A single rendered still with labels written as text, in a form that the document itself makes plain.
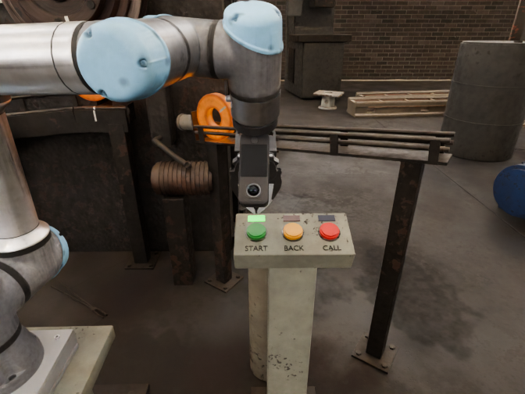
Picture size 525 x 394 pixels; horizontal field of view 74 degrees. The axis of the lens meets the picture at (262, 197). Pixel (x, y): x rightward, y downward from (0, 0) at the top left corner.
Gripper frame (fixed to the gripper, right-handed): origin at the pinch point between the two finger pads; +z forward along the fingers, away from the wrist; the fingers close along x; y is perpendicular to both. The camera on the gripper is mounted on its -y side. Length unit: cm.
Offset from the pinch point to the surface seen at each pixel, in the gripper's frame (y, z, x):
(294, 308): -9.2, 21.7, -8.3
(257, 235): -1.6, 5.6, -0.2
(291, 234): -1.4, 5.6, -7.1
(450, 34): 648, 216, -374
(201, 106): 60, 14, 19
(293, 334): -11.9, 29.2, -8.2
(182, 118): 63, 21, 27
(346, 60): 632, 260, -177
